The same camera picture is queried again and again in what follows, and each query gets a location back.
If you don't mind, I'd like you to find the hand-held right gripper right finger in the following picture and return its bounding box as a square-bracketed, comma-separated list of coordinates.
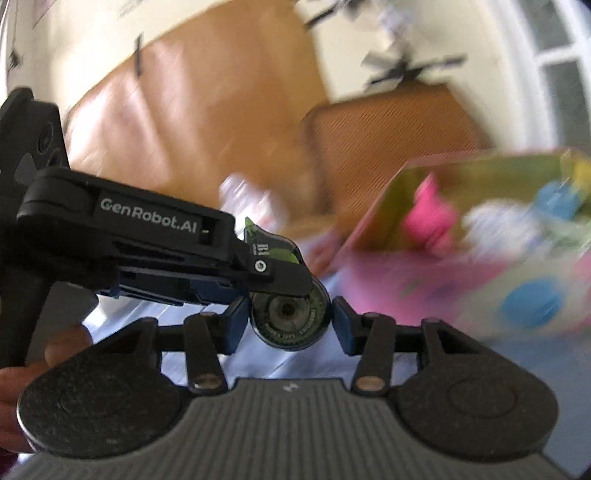
[331, 295, 478, 397]

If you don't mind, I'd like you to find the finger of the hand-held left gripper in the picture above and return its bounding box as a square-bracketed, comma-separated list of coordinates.
[17, 167, 313, 297]
[97, 269, 252, 308]

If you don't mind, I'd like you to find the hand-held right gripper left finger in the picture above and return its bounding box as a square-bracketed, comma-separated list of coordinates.
[90, 295, 252, 397]

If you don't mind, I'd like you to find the pink tin box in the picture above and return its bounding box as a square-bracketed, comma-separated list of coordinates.
[337, 148, 591, 344]

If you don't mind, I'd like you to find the white wet wipes packet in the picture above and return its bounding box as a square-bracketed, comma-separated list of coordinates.
[462, 203, 555, 252]

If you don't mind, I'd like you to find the person's left hand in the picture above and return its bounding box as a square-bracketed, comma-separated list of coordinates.
[0, 323, 95, 455]

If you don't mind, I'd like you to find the light blue tablecloth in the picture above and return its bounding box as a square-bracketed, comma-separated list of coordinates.
[88, 268, 591, 462]

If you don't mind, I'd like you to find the clear plastic bag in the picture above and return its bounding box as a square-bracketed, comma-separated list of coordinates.
[219, 173, 287, 232]

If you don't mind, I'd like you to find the pink plush toy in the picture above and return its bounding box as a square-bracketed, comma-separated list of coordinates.
[402, 178, 462, 252]

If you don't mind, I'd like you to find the black tape cross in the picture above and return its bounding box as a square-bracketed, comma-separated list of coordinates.
[365, 51, 468, 88]

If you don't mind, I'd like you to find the white window frame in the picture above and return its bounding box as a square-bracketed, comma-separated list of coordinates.
[489, 0, 591, 153]

